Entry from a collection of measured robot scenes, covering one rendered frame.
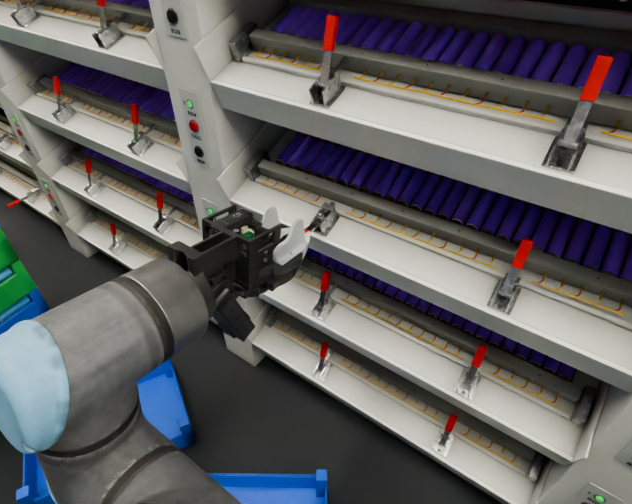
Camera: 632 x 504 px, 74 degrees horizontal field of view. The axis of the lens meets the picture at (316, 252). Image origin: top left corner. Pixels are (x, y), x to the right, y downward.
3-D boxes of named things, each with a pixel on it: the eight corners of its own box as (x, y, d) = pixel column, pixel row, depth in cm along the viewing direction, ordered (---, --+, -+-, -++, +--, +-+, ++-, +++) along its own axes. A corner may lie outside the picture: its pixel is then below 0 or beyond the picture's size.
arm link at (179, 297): (178, 375, 40) (116, 329, 44) (216, 346, 43) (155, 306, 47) (170, 302, 35) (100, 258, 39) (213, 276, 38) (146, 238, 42)
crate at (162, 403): (35, 517, 77) (15, 501, 72) (34, 424, 91) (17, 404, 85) (196, 442, 87) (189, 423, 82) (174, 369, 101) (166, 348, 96)
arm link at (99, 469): (103, 567, 37) (74, 495, 31) (36, 486, 42) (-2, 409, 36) (186, 484, 44) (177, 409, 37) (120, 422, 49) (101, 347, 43)
